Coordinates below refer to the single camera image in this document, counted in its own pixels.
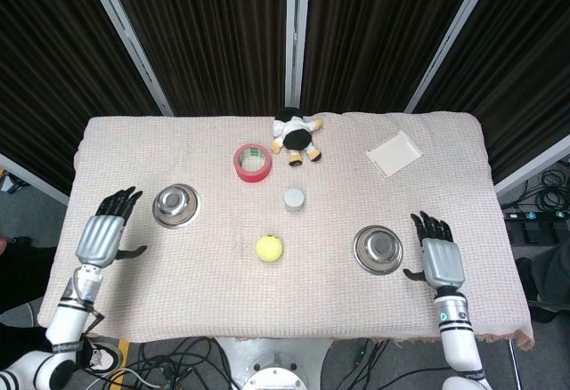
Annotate white sneaker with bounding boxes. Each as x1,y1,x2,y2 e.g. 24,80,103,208
78,335,124,376

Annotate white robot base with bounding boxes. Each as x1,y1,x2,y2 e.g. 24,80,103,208
214,336,335,390

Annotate black white plush toy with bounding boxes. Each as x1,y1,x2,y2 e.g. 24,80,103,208
269,106,325,168

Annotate yellow tennis ball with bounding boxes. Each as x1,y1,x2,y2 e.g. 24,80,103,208
256,234,284,264

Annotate beige woven tablecloth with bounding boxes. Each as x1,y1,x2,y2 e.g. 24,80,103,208
37,111,534,349

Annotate white square tray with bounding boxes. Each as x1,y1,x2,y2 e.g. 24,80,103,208
364,130,424,180

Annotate metal bowl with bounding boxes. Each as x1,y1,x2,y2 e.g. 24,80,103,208
151,183,201,230
353,224,404,276

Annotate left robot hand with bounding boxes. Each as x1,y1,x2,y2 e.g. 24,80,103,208
74,186,149,270

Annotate tangled black cables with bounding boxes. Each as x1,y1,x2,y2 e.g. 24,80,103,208
79,336,241,390

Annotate black cable bundle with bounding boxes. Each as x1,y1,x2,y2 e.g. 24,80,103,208
502,160,570,217

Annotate small grey cylinder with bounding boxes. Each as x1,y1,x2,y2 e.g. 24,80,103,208
283,188,306,213

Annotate black power strip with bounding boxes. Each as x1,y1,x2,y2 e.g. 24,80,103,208
501,209,570,223

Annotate red tape roll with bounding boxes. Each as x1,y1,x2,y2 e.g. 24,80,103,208
232,142,273,183

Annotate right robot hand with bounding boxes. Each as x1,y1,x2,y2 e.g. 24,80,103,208
403,210,467,289

